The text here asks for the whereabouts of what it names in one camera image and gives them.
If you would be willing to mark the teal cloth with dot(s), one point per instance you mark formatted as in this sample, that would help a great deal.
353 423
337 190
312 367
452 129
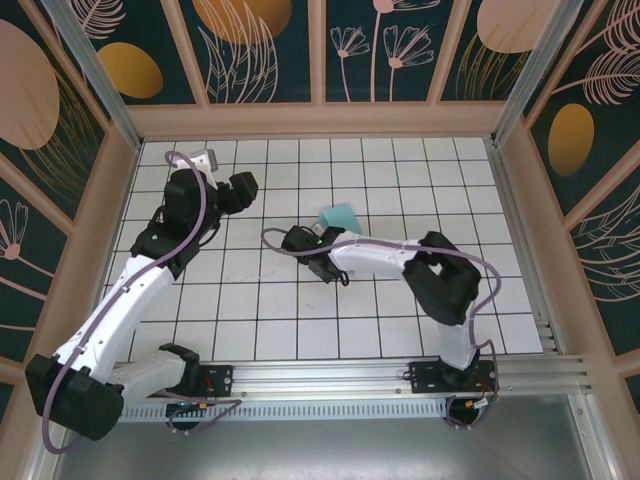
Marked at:
342 217

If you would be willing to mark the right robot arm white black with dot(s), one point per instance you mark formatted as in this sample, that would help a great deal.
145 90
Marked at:
445 285

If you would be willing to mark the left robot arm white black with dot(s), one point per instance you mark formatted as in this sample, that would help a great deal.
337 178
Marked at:
125 310

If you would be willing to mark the grey metal sheet plate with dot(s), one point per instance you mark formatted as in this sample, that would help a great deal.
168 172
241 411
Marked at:
320 450

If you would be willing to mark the aluminium mounting rail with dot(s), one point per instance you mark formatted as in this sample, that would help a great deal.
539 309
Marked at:
320 375

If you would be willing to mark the aluminium frame post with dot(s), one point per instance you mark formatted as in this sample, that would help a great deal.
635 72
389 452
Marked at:
537 70
95 75

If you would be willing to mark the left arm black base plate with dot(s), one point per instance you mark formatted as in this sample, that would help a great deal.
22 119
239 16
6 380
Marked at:
220 380

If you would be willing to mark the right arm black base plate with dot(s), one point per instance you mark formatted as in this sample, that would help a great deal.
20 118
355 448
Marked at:
422 377

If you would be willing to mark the aluminium side rail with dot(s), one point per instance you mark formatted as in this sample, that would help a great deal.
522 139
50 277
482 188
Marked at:
515 200

